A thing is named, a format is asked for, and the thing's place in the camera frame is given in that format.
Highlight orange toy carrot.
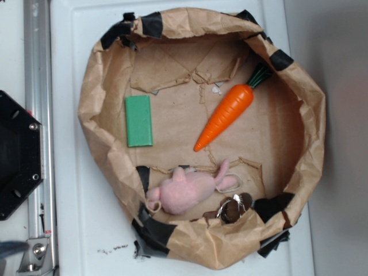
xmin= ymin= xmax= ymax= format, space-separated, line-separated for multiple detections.
xmin=194 ymin=63 xmax=273 ymax=152

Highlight brown paper bag bin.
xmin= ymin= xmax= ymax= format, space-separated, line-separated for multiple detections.
xmin=78 ymin=7 xmax=326 ymax=269

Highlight green rectangular block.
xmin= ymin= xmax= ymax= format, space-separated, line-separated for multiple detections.
xmin=125 ymin=95 xmax=153 ymax=147

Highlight pink felt bunny toy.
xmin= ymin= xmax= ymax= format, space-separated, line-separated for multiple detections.
xmin=145 ymin=159 xmax=238 ymax=215

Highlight silver metal keys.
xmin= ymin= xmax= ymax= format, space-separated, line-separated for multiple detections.
xmin=203 ymin=193 xmax=254 ymax=224

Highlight white tray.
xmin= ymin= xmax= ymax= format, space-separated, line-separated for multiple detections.
xmin=50 ymin=1 xmax=315 ymax=275

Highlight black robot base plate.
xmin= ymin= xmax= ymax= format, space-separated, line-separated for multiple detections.
xmin=1 ymin=91 xmax=43 ymax=221

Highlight aluminium extrusion rail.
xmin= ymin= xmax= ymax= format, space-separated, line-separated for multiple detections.
xmin=24 ymin=1 xmax=59 ymax=275

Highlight metal corner bracket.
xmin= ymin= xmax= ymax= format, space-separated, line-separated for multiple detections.
xmin=16 ymin=237 xmax=53 ymax=275

